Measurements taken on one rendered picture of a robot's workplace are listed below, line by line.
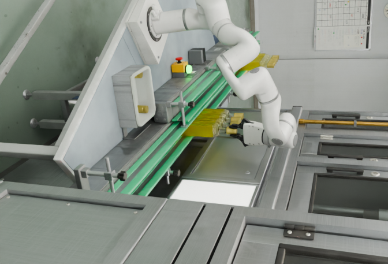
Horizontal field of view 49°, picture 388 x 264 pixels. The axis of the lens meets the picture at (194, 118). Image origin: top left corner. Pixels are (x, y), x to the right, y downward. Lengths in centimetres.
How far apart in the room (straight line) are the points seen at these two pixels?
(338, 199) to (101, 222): 102
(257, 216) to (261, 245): 7
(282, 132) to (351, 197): 37
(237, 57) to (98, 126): 58
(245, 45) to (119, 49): 52
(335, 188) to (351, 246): 94
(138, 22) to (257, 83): 57
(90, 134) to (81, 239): 71
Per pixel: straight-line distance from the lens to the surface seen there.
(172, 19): 188
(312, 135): 227
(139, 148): 170
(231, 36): 164
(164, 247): 87
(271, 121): 166
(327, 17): 769
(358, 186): 185
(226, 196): 167
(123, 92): 172
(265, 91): 161
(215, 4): 170
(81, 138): 156
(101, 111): 167
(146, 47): 190
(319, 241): 90
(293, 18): 775
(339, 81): 795
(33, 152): 162
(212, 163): 193
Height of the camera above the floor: 162
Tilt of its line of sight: 19 degrees down
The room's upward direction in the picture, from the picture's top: 92 degrees clockwise
